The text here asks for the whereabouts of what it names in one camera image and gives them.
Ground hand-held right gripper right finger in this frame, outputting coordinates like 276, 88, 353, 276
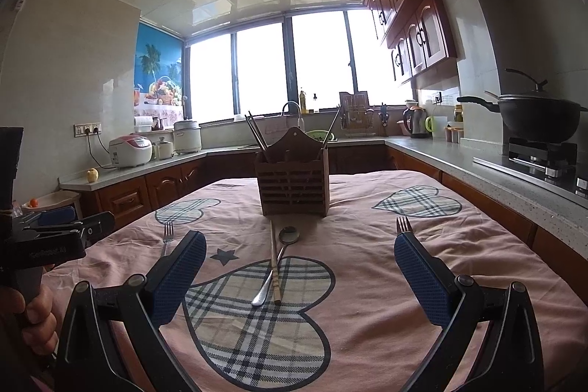
394, 231, 545, 392

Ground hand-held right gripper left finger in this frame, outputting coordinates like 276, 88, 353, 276
54, 230, 208, 392

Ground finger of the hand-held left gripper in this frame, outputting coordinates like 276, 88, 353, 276
23, 211, 115, 247
18, 207, 78, 230

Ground wooden utensil holder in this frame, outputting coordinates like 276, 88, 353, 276
255, 126, 330, 217

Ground wooden chopstick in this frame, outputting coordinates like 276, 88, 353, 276
270, 220, 282, 305
248, 111, 271, 163
252, 113, 272, 162
245, 114, 267, 164
323, 107, 341, 147

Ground person's left hand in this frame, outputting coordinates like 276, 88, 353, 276
0, 282, 58, 360

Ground cream plastic basin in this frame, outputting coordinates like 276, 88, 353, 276
22, 192, 79, 213

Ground pink and white rice cooker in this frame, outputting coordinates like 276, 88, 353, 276
109, 135, 153, 169

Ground pink heart-print tablecloth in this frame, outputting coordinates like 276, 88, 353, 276
43, 169, 563, 392

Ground wooden lower cabinets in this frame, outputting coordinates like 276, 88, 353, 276
80, 144, 588, 296

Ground wooden cabinets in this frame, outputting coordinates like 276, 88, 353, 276
363, 0, 460, 87
80, 144, 588, 296

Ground small cream pot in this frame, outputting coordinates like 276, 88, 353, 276
153, 137, 175, 161

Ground metal spoon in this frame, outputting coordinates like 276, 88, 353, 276
251, 226, 300, 308

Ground tall white rice cooker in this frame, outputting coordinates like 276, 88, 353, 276
173, 119, 203, 155

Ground spice jar set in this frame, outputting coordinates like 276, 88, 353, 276
443, 105, 465, 145

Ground electric kettle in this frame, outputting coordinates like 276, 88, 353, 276
403, 106, 433, 139

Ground gas stove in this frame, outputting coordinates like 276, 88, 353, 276
473, 137, 588, 197

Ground dish rack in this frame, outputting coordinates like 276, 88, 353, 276
339, 91, 377, 139

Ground black wok with lid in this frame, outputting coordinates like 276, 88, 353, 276
457, 68, 588, 144

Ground chrome faucet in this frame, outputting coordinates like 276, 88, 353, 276
281, 101, 305, 131

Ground kitchen window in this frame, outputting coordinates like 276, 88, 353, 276
184, 8, 414, 124

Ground wooden upper cabinets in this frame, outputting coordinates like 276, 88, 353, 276
363, 0, 460, 87

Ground black power cable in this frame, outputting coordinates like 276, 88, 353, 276
86, 135, 115, 169

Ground fruit and palm wall poster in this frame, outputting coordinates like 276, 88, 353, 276
135, 24, 184, 119

